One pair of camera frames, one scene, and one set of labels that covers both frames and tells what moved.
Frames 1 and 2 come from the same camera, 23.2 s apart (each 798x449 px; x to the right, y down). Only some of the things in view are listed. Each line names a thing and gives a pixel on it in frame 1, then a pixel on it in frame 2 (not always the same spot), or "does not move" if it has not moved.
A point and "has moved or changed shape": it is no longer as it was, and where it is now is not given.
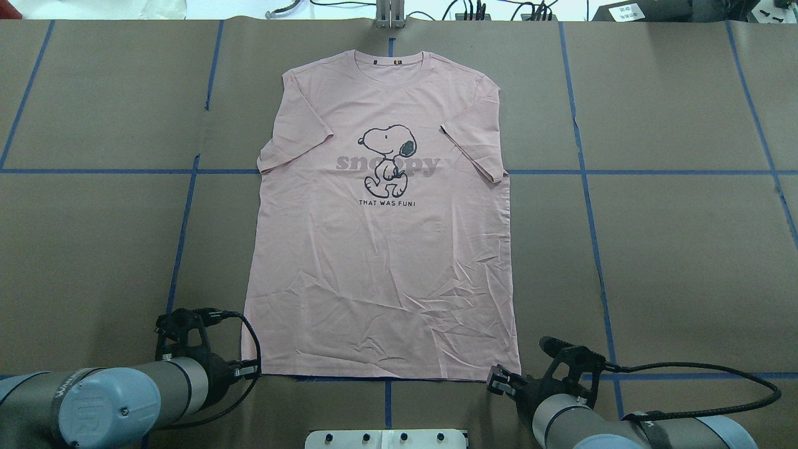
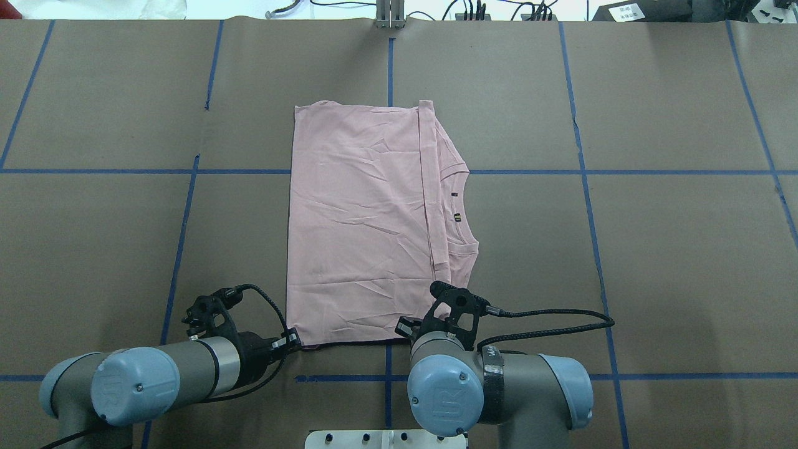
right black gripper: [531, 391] → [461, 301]
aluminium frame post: [390, 14] does not move
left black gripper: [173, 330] → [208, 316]
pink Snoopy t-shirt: [382, 241] has moved or changed shape
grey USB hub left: [461, 17] does not move
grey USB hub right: [525, 17] does not move
